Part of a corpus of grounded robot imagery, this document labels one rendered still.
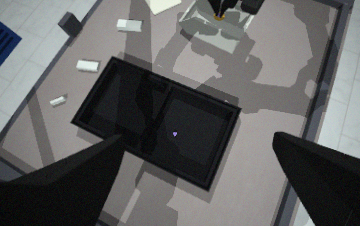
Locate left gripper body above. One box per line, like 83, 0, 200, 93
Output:
228, 0, 265, 15

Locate dark grey block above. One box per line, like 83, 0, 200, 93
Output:
58, 12, 83, 38

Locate pale grey rectangular block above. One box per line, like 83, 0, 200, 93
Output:
117, 19, 143, 32

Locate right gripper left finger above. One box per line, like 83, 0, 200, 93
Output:
0, 134, 125, 226

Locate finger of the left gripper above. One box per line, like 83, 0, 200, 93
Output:
208, 0, 221, 16
220, 0, 239, 18

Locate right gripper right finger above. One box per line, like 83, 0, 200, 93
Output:
272, 132, 360, 226

